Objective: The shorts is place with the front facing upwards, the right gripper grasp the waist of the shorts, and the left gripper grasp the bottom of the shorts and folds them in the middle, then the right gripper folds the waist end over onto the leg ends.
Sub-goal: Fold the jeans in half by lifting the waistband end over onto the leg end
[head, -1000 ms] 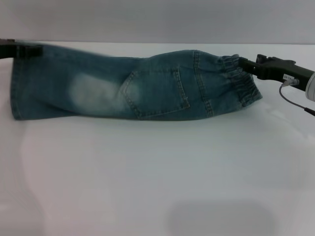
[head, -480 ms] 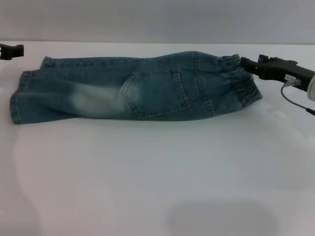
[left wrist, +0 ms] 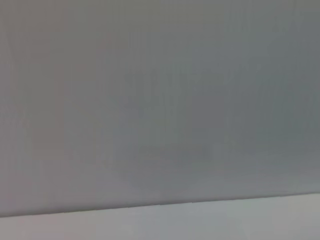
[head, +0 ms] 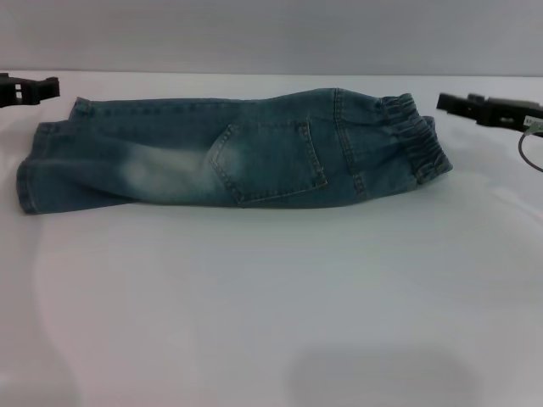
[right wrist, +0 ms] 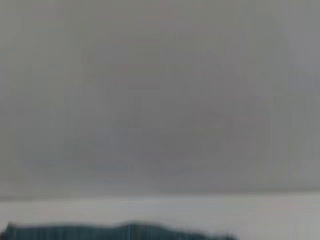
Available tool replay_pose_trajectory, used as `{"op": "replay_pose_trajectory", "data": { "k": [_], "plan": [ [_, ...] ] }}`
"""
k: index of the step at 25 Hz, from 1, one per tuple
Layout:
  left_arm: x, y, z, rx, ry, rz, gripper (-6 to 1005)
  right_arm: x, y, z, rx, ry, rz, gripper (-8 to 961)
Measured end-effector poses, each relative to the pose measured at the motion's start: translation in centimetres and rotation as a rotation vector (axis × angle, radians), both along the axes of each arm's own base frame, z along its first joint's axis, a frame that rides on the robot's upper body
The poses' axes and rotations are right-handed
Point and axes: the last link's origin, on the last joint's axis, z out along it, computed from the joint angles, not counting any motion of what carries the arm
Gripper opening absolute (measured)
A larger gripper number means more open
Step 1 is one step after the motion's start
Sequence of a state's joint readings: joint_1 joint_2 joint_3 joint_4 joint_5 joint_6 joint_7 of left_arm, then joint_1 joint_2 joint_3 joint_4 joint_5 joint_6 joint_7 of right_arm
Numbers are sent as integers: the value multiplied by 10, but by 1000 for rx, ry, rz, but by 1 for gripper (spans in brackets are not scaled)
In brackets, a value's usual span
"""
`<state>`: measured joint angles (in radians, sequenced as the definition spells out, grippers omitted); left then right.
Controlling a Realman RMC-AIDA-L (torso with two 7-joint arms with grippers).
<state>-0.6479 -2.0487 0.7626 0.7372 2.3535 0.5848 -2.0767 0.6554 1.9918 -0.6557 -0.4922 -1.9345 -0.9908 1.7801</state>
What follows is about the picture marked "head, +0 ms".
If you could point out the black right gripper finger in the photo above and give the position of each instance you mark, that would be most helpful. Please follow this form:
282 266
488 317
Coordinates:
494 111
456 105

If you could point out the blue denim shorts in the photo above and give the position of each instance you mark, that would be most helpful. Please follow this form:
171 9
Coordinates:
237 161

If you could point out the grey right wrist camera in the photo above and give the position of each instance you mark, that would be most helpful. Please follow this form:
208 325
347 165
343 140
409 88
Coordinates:
533 125

